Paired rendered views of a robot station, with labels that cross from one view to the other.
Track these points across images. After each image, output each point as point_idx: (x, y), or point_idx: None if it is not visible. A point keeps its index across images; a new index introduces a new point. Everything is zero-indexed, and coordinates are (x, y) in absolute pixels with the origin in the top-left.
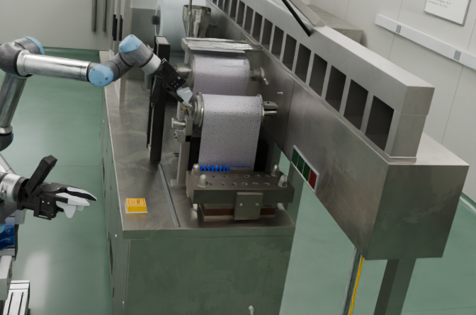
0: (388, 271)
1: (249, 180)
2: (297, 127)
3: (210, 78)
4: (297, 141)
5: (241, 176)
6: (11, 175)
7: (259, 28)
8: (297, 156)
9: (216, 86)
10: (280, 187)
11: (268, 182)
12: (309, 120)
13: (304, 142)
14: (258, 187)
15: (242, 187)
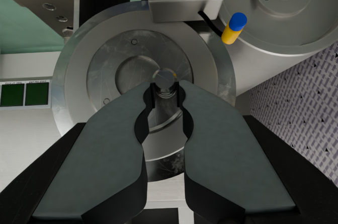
0: None
1: (61, 0)
2: (52, 136)
3: (314, 165)
4: (43, 118)
5: None
6: None
7: None
8: (25, 99)
9: (293, 131)
10: (58, 29)
11: (70, 20)
12: (12, 165)
13: (18, 127)
14: (36, 7)
15: None
